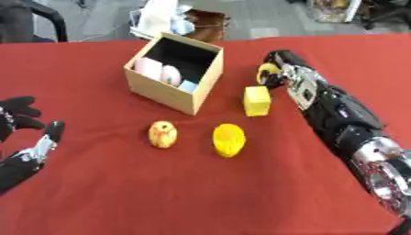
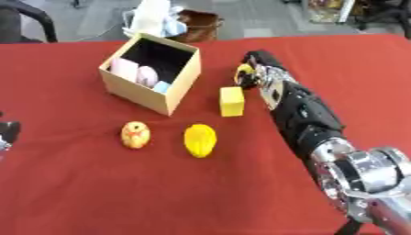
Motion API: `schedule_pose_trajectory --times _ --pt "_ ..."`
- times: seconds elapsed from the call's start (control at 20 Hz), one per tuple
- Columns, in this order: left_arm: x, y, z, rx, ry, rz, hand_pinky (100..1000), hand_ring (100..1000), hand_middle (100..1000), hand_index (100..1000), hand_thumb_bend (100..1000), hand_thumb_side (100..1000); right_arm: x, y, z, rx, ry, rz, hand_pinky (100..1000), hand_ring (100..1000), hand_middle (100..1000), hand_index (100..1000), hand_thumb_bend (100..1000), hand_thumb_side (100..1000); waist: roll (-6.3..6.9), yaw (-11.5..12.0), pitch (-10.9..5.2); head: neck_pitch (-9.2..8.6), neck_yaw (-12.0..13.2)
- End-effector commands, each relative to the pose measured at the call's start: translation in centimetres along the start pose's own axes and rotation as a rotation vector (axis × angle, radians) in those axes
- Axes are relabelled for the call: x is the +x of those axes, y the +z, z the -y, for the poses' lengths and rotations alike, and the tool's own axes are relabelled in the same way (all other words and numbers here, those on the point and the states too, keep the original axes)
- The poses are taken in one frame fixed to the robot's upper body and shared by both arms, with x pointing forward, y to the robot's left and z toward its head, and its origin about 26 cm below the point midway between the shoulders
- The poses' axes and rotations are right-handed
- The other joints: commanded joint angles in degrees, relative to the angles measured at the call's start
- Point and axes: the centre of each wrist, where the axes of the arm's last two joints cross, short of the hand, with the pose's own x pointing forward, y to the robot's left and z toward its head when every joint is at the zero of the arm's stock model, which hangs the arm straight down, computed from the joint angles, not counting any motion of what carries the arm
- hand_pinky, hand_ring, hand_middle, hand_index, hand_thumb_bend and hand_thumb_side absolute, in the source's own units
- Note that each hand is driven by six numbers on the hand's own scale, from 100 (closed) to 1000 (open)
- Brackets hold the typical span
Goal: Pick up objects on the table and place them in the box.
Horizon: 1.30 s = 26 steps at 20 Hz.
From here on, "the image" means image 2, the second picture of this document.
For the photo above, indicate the pink block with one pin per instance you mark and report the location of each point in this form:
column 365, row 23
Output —
column 124, row 69

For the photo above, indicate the brown bag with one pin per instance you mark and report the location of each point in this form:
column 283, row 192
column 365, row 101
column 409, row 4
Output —
column 201, row 26

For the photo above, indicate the orange and yellow toy apple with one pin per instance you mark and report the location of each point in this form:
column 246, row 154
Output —
column 135, row 135

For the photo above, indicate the tan cardboard box black inside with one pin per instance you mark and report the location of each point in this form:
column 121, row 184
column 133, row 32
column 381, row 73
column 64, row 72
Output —
column 144, row 91

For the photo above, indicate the black office chair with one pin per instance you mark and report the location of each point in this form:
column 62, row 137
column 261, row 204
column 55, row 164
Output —
column 385, row 12

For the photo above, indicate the pink toy egg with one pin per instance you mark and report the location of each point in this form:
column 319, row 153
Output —
column 147, row 76

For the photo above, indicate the small yellow toy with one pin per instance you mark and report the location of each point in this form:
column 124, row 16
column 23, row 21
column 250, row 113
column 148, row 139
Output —
column 245, row 70

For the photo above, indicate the yellow rectangular block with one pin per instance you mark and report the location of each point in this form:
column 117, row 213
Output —
column 231, row 101

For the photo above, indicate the yellow patterned bag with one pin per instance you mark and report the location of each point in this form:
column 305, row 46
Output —
column 326, row 10

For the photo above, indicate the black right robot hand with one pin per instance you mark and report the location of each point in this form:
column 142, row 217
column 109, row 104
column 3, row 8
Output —
column 263, row 58

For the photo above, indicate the white bag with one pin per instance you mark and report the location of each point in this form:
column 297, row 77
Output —
column 151, row 16

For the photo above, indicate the light blue block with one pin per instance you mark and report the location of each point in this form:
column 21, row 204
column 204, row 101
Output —
column 161, row 87

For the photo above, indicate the yellow toy fruit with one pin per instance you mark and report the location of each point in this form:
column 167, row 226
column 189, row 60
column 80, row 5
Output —
column 200, row 140

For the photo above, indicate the silver and black right robot arm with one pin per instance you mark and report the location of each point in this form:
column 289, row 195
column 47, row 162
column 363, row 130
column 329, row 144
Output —
column 307, row 119

